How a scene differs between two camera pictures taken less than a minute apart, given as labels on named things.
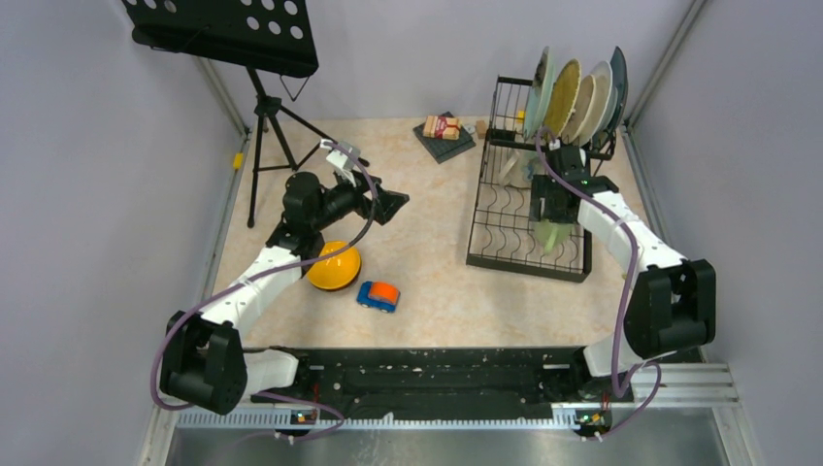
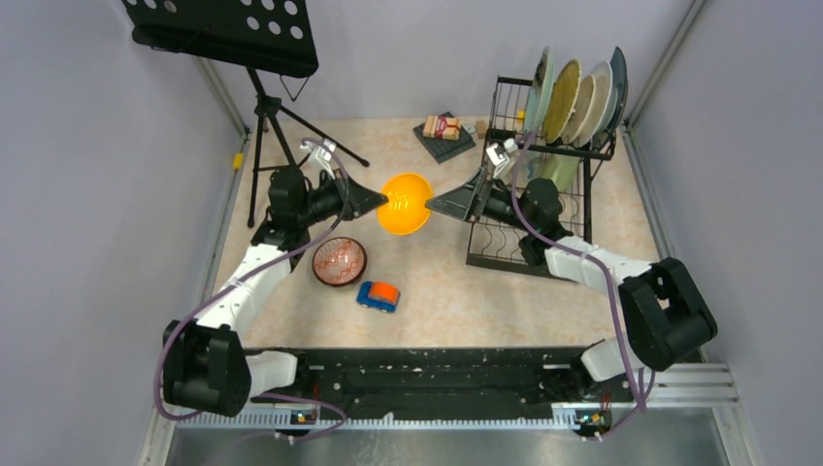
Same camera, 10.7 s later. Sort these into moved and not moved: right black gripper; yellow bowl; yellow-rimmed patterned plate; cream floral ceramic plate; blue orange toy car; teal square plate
Moved: yellow bowl; right black gripper
Not moved: blue orange toy car; teal square plate; cream floral ceramic plate; yellow-rimmed patterned plate
